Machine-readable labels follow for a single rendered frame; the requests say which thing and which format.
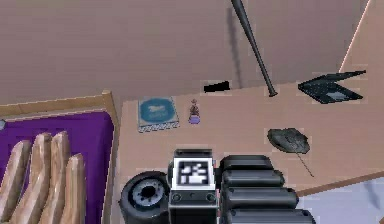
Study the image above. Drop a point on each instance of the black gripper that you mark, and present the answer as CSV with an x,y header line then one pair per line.
x,y
146,193

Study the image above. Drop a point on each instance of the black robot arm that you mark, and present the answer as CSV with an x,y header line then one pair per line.
x,y
253,193

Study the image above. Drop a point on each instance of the blue and grey book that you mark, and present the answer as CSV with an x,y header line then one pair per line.
x,y
156,112

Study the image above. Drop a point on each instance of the tan wooden table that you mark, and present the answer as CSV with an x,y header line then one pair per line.
x,y
240,130

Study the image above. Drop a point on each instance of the black flat rectangular device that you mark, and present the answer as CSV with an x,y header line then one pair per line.
x,y
216,87

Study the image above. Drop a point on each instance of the dark grey tennis racket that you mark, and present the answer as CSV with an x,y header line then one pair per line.
x,y
288,140

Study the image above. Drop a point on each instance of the black baseball bat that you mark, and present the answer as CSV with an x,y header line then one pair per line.
x,y
251,43

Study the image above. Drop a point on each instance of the black laptop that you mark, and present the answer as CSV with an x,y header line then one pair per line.
x,y
328,88

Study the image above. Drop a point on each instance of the purple bed with wooden frame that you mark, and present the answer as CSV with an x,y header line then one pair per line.
x,y
90,140

